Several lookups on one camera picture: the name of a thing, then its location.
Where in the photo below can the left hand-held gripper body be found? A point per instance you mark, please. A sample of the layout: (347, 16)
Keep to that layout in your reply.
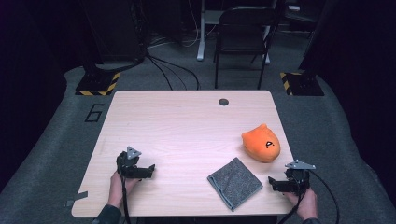
(129, 165)

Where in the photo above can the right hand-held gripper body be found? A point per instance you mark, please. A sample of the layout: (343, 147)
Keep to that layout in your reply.
(300, 179)

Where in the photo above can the orange plush toy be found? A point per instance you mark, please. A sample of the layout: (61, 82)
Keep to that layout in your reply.
(258, 146)

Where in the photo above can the grey cloth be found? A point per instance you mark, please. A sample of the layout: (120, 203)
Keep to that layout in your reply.
(235, 183)

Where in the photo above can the person's left hand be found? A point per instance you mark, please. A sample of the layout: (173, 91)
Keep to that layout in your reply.
(118, 189)

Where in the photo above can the person's right hand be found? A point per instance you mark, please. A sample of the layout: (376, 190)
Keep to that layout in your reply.
(306, 205)

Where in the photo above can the grey tape piece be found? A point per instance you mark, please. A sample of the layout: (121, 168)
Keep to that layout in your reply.
(79, 196)

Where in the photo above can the striped black stand base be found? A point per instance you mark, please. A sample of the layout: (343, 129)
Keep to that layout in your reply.
(303, 84)
(96, 84)

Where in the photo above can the round black table grommet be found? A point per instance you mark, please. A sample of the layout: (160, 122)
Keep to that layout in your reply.
(223, 102)

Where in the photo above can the white desk leg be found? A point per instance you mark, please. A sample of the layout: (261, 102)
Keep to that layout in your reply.
(202, 31)
(267, 59)

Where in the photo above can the black equipment cabinet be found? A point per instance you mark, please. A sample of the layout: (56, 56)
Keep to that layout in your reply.
(118, 31)

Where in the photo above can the black folding chair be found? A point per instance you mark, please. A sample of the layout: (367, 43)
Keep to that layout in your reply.
(241, 18)

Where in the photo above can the black stand post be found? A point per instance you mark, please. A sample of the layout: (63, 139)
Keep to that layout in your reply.
(311, 56)
(90, 62)

